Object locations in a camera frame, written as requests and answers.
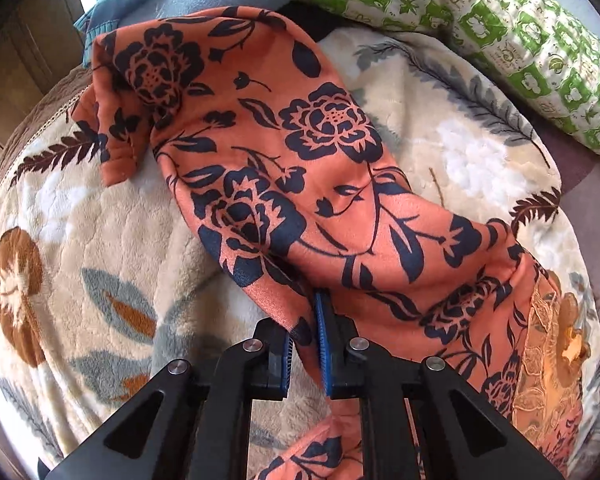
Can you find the cream leaf-pattern fleece blanket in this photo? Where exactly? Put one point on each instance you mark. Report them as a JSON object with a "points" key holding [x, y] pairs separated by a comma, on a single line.
{"points": [[100, 287]]}

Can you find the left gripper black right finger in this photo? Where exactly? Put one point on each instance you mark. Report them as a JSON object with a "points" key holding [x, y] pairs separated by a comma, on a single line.
{"points": [[419, 420]]}

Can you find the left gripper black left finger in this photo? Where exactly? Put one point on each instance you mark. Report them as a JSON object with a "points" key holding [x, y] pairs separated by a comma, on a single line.
{"points": [[189, 421]]}

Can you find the green white patterned pillow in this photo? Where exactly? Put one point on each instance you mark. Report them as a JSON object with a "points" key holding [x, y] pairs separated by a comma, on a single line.
{"points": [[536, 49]]}

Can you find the orange floral garment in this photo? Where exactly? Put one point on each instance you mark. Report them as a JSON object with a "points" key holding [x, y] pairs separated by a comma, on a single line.
{"points": [[287, 184]]}

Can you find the mauve bed sheet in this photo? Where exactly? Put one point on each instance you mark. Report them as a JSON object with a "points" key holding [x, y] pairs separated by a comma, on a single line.
{"points": [[580, 171]]}

